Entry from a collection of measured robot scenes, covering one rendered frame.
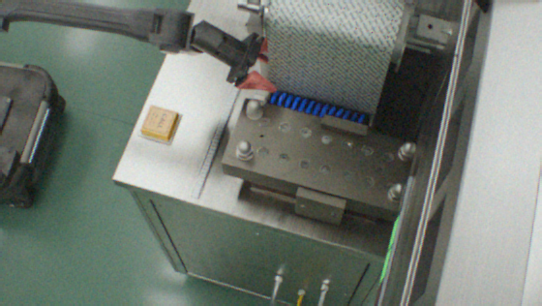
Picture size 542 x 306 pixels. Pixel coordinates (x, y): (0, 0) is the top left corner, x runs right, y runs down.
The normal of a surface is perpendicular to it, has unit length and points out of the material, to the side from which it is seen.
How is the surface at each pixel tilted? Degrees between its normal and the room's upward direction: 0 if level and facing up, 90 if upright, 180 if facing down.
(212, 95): 0
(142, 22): 24
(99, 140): 0
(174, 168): 0
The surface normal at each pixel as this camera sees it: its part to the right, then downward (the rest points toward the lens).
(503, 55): -0.01, -0.42
